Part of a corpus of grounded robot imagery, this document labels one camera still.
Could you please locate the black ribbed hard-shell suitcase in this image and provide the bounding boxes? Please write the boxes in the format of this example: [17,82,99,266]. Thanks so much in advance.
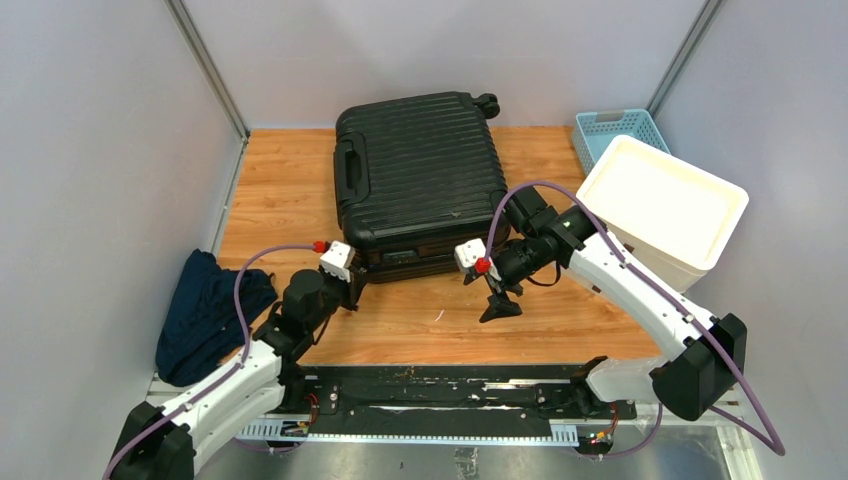
[333,91,508,284]

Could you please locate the light blue plastic basket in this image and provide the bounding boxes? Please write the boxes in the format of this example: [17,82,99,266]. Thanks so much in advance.
[572,109,670,175]

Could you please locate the white three-drawer storage unit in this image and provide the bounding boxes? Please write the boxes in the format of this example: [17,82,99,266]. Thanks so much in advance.
[577,135,749,293]

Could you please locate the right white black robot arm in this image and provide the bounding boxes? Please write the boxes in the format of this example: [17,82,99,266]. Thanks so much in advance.
[454,182,748,421]

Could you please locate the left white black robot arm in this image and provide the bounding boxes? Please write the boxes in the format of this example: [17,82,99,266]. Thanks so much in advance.
[103,266,366,479]

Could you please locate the dark blue cloth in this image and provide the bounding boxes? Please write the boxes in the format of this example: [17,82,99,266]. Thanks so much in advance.
[155,249,245,387]

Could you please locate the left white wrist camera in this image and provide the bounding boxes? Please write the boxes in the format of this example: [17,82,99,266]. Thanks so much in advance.
[319,241,355,283]

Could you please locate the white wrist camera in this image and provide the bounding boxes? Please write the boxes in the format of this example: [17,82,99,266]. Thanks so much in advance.
[319,241,355,283]
[454,238,495,285]

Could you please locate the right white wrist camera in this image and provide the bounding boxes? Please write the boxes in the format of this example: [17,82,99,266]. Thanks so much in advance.
[454,238,495,285]

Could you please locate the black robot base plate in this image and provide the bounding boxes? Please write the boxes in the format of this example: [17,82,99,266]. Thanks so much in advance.
[242,364,636,446]

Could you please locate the left aluminium frame post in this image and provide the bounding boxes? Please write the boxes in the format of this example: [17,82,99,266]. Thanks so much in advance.
[164,0,250,145]

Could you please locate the aluminium frame post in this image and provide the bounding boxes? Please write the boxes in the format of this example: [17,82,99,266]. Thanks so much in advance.
[646,0,725,118]
[164,0,250,145]

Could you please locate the right aluminium frame post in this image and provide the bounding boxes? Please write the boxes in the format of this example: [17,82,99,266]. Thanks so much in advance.
[646,0,725,118]

